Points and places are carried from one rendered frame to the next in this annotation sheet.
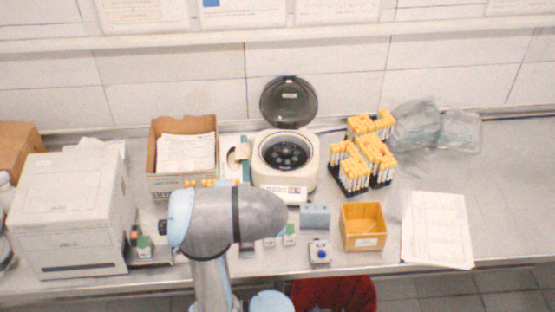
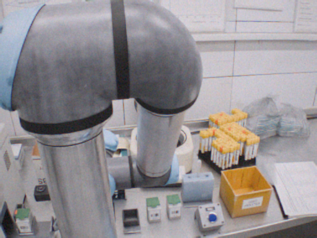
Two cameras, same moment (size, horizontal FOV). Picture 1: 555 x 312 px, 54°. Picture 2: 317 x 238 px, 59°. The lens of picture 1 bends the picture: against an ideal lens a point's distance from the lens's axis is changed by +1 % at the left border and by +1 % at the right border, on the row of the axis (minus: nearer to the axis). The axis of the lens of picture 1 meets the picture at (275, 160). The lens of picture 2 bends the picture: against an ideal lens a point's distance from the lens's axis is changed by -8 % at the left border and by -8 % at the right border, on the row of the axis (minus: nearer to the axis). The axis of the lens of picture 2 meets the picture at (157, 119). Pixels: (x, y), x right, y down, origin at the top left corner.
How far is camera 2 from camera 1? 0.86 m
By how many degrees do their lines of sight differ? 21
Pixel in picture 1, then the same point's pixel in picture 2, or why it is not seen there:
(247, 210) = (140, 7)
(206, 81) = not seen: hidden behind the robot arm
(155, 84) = not seen: hidden behind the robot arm
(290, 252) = (178, 224)
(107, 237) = not seen: outside the picture
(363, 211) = (241, 178)
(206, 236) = (61, 57)
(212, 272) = (78, 175)
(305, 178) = (182, 155)
